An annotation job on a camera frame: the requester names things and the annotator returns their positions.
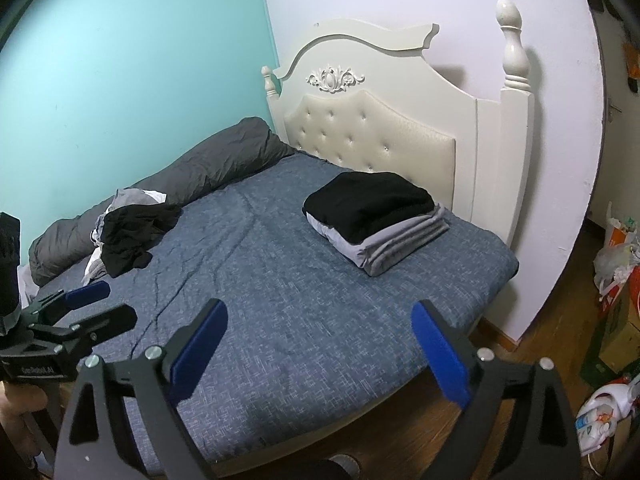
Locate white padded headboard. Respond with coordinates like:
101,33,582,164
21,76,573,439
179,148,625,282
261,0,537,252

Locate folded grey clothes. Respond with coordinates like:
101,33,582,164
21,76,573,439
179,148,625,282
305,204,452,277

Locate pile of clothes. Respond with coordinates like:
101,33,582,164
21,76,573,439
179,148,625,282
82,187,169,282

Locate black sweater with white trim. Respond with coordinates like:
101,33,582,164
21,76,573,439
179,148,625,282
302,171,436,242

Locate pale crumpled bedsheet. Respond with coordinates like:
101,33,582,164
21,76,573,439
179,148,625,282
17,262,42,302

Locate cardboard box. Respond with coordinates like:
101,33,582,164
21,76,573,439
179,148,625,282
580,265,640,382

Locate white plastic appliance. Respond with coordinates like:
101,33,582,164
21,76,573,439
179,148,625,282
575,374,640,458

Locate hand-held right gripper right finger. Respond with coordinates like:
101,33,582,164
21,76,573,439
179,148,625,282
411,299,583,480

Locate bed with blue bedspread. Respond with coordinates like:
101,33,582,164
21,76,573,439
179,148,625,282
30,150,521,478

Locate white plastic bag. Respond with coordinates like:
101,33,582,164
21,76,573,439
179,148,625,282
593,202,640,302

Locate person's left hand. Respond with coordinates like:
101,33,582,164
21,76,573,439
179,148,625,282
0,389,50,462

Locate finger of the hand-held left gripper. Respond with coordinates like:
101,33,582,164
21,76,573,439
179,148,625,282
37,280,111,324
54,303,139,356

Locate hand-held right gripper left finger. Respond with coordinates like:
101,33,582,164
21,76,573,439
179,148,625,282
52,298,229,480

